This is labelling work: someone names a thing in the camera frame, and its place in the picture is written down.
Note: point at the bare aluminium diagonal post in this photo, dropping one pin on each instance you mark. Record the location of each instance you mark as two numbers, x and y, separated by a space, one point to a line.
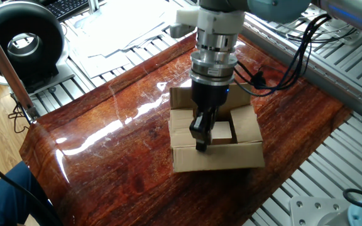
2 59

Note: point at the short aluminium upright profile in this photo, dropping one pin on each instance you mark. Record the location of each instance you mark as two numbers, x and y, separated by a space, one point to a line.
93 5

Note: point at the grey robot arm, blue caps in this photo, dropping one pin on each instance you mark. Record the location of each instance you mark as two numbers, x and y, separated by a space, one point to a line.
215 44

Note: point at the silver pedestal on drilled plate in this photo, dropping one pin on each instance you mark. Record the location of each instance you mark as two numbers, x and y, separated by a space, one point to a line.
361 35

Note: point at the person's leg in blue trousers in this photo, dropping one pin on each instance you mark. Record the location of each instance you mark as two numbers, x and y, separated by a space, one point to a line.
2 201

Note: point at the brown cardboard shipping box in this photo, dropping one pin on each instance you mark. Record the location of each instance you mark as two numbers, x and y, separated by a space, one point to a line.
218 160

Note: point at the black computer keyboard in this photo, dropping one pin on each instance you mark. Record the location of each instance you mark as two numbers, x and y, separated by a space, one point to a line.
68 7

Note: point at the grey aluminium frame beam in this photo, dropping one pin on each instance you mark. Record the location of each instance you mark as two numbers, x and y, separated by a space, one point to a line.
325 78

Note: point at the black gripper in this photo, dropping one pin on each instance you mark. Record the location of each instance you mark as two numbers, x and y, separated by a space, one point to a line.
210 94

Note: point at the glossy wood-grain table mat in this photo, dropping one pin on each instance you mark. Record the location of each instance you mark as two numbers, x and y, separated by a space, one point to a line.
105 163

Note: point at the white paper sheets pile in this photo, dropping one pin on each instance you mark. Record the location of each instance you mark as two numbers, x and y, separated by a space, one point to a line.
112 28

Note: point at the drilled robot mounting plate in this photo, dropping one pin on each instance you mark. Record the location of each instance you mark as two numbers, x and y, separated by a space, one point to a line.
306 213

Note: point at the small plain cardboard box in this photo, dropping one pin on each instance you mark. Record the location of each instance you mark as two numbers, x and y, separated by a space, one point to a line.
222 130

